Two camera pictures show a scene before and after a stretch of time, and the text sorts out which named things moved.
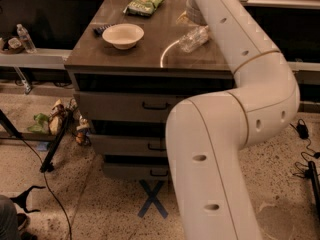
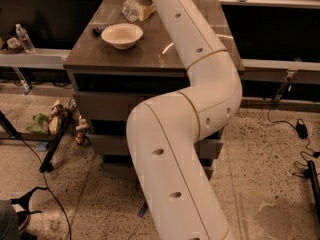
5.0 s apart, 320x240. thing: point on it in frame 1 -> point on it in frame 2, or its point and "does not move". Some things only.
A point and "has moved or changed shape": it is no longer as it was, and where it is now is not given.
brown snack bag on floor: (56, 117) does not move
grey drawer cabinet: (133, 61) does not move
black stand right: (315, 192) does not move
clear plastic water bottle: (195, 38) has moved or changed shape
